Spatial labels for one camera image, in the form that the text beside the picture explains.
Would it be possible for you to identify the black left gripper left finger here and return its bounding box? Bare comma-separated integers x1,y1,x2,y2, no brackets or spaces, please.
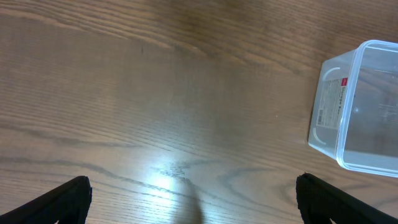
1,175,92,224

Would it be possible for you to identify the clear plastic storage container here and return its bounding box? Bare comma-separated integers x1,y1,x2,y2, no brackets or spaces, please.
308,40,397,177

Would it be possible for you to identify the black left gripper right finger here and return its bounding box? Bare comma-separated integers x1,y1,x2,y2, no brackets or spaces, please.
296,173,397,224

